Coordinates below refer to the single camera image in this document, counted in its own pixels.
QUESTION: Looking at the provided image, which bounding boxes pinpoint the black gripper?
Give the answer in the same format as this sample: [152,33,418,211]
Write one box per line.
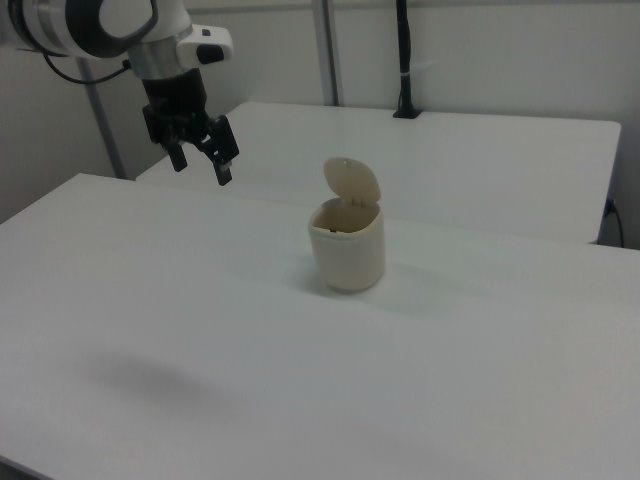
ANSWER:
[141,68,241,188]

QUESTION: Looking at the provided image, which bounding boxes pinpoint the cream trash bin with lid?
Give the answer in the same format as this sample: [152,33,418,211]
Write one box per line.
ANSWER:
[307,156,387,295]

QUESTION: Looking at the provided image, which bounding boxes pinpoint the black pole with white tie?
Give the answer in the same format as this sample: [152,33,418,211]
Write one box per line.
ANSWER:
[391,0,425,120]

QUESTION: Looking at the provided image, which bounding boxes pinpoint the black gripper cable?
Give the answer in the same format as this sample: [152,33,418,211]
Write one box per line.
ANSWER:
[41,51,134,87]

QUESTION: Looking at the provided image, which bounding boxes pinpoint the grey partition post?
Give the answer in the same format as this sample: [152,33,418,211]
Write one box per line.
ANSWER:
[311,0,347,107]

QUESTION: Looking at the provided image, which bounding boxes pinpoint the black wall cable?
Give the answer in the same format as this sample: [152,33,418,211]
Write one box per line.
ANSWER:
[605,198,627,247]

